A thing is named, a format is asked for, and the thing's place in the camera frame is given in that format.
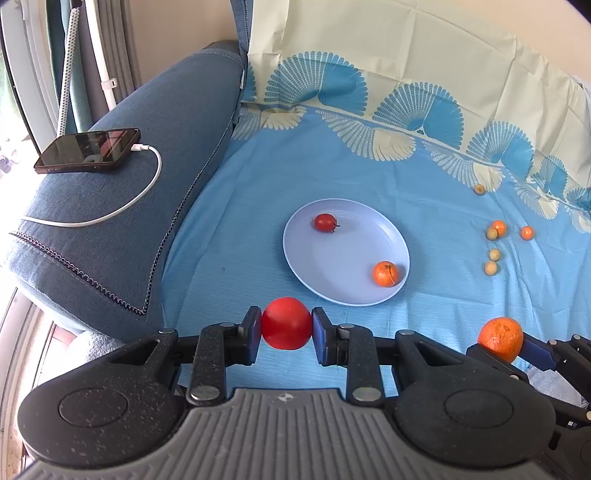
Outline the small orange mandarin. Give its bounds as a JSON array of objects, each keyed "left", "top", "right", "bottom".
[
  {"left": 478, "top": 317, "right": 524, "bottom": 363},
  {"left": 491, "top": 220, "right": 507, "bottom": 238},
  {"left": 520, "top": 226, "right": 535, "bottom": 241}
]

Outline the orange mandarin with stem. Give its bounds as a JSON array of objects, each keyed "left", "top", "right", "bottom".
[{"left": 372, "top": 261, "right": 400, "bottom": 288}]

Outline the red cherry tomato with stem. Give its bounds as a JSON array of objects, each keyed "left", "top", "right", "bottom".
[{"left": 314, "top": 213, "right": 339, "bottom": 233}]

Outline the lavender round plate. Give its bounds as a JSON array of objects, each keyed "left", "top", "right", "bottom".
[{"left": 283, "top": 198, "right": 411, "bottom": 307}]

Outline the blue patterned cloth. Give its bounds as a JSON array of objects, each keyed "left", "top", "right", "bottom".
[{"left": 162, "top": 1, "right": 590, "bottom": 350}]

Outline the black smartphone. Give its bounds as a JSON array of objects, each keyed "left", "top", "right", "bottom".
[{"left": 33, "top": 128, "right": 140, "bottom": 174}]

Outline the grey curtain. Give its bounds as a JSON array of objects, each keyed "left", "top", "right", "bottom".
[{"left": 0, "top": 0, "right": 139, "bottom": 139}]

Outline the white charging cable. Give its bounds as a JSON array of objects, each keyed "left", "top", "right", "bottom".
[{"left": 22, "top": 143, "right": 164, "bottom": 229}]

